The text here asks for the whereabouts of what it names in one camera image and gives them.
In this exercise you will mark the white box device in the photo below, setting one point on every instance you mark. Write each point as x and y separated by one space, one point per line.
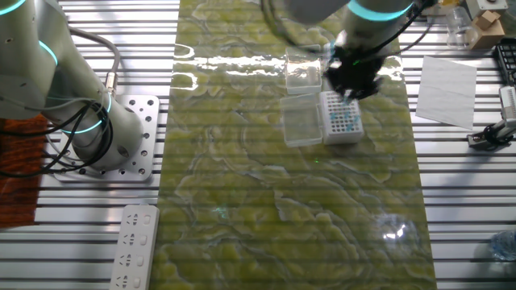
485 5

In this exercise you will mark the small silver camera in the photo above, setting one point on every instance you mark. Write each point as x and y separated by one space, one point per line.
508 104

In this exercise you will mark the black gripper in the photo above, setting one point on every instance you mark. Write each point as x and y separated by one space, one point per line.
354 68

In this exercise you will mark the clear plastic rack lid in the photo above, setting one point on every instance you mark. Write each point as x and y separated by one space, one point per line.
303 78
302 125

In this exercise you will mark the yellow box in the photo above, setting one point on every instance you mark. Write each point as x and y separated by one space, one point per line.
449 2

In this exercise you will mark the green marble pattern mat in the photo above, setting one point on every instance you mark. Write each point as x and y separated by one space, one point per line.
262 201

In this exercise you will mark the black keyboard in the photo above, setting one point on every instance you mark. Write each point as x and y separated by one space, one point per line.
507 60

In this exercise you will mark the clear water bottle blue cap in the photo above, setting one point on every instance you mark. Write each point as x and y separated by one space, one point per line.
504 245

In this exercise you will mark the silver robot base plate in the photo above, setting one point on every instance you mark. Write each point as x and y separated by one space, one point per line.
147 141

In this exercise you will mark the white power strip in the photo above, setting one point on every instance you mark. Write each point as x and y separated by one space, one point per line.
133 249

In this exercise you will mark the blue pipette tip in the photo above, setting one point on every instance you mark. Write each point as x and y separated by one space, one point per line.
348 128
346 114
356 118
332 46
346 100
334 116

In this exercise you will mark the white paper sheet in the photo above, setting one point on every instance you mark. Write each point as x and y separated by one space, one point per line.
445 94

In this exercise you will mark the silver camera mount base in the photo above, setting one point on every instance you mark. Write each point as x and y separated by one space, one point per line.
475 139

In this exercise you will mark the clear plastic cup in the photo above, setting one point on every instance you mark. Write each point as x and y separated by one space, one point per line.
459 28

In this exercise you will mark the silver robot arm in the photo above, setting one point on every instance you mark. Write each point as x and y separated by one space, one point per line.
80 100

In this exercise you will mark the brown wooden board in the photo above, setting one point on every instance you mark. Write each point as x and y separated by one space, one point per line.
20 189

